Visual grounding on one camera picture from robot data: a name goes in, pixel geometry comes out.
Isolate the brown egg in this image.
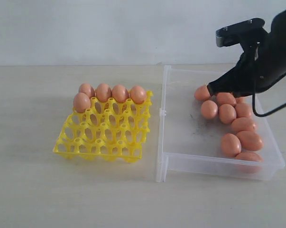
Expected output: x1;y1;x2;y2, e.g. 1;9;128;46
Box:
78;83;95;98
236;131;264;152
236;97;245;103
95;83;112;103
194;85;211;101
219;104;237;124
216;93;236;106
233;152;264;174
235;103;252;118
112;85;129;103
73;92;91;113
201;100;218;119
231;117;258;132
129;85;147;104
221;133;241;158

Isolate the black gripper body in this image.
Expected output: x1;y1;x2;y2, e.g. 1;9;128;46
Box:
228;42;286;98

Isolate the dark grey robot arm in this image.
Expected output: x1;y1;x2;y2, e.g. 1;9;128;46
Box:
207;10;286;96

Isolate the yellow plastic egg tray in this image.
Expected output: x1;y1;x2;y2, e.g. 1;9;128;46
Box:
53;91;153;163

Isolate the clear plastic bin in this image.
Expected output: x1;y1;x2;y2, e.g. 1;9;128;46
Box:
156;66;285;182

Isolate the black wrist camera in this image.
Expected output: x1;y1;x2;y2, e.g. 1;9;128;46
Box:
215;18;268;52

